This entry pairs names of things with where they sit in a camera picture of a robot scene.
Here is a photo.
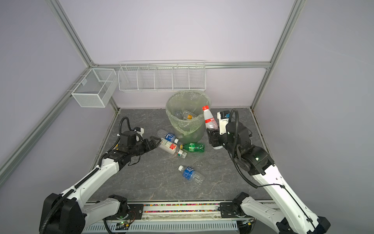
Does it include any small green plastic bottle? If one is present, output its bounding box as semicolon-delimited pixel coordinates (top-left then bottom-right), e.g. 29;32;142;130
180;142;205;153

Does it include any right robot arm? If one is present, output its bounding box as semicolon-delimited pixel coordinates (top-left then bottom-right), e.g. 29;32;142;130
207;121;331;234

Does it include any square bottle red green label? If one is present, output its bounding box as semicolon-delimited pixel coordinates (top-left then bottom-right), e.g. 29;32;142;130
158;138;187;159

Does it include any clear bottle blue label white cap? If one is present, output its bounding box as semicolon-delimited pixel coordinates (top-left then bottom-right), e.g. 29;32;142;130
157;129;179;144

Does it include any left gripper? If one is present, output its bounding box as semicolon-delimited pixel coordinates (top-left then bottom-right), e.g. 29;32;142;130
129;136;161;158

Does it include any green bin liner bag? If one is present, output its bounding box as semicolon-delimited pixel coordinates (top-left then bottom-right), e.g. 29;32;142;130
165;90;211;137

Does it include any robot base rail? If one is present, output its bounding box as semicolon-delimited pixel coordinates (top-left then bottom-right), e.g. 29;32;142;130
83;200;257;234

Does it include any clear bottle red cap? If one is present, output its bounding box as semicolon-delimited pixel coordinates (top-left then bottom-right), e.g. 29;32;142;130
202;105;223;150

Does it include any small white wire basket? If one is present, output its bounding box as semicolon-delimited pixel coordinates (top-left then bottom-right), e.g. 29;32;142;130
72;68;118;108

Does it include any long white wire basket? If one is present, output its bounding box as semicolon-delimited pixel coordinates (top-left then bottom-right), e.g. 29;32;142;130
118;60;206;92

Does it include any grey mesh waste bin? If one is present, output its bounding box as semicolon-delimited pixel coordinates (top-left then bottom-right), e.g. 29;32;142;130
165;90;211;144

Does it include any clear bottle yellow label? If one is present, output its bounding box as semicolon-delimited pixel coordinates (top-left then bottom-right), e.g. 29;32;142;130
182;110;197;120

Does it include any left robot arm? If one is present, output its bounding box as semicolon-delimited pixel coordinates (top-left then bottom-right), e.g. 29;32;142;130
39;127;161;234

